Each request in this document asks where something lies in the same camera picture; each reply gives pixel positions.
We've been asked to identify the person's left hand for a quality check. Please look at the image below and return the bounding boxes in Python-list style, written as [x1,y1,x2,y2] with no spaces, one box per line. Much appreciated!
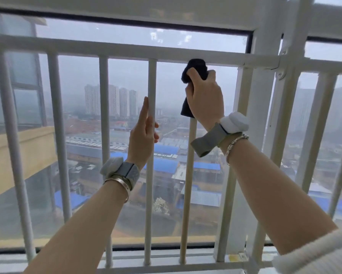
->
[126,96,160,170]

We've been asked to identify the person's right hand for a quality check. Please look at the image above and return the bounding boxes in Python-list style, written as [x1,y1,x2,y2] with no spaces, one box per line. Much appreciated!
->
[185,67,225,132]

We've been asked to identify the black cleaning cloth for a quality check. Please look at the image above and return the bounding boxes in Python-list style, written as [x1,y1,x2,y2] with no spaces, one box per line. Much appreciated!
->
[180,59,209,119]

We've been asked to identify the white metal window railing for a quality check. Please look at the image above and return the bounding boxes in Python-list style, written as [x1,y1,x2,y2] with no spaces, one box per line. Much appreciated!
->
[0,34,286,274]

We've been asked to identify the person's left forearm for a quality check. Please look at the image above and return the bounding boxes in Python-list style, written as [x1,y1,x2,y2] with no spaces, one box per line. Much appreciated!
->
[22,176,131,274]

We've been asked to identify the person's right forearm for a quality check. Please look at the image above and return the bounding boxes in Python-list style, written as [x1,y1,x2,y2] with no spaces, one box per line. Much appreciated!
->
[225,139,339,256]

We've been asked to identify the blue-roofed low buildings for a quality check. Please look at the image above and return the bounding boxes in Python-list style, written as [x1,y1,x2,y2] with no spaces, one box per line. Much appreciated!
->
[54,141,222,210]

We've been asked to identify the group of apartment towers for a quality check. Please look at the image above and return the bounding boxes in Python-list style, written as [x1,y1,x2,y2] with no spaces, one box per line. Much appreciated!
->
[84,84,139,117]

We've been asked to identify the silver bangle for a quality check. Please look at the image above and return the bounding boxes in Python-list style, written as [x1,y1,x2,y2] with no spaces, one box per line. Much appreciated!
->
[103,176,131,204]

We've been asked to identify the beige building parapet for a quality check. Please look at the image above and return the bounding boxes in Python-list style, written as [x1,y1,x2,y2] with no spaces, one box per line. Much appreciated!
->
[0,126,58,201]

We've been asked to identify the white side railing panel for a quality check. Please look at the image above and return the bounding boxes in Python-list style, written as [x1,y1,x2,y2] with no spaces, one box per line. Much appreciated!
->
[262,0,342,223]

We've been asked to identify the white knit sleeve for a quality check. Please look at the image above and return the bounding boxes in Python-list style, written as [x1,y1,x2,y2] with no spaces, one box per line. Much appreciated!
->
[272,228,342,274]

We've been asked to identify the grey strap wrist tracker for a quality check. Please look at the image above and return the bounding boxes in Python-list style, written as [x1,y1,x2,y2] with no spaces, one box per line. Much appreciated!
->
[190,112,250,158]
[99,156,140,191]

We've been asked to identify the silver beaded bracelet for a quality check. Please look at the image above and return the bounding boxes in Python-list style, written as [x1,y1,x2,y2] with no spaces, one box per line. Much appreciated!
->
[225,134,250,166]

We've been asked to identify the white railing bracket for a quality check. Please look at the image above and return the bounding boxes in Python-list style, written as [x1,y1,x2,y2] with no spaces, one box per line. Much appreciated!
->
[275,40,289,81]

